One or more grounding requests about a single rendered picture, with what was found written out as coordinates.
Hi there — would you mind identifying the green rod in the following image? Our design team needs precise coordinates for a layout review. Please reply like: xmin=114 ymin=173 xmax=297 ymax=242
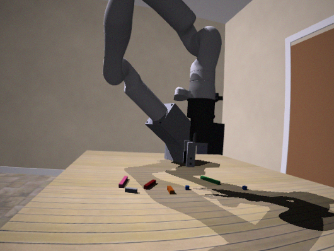
xmin=200 ymin=176 xmax=221 ymax=185

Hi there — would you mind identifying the orange rod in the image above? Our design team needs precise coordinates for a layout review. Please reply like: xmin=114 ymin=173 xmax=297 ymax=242
xmin=167 ymin=186 xmax=174 ymax=194

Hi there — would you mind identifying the red rod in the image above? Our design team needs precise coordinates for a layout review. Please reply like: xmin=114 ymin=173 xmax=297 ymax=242
xmin=144 ymin=180 xmax=156 ymax=190

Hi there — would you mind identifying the pink rod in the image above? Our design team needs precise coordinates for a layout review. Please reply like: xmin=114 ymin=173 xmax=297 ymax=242
xmin=118 ymin=176 xmax=128 ymax=188

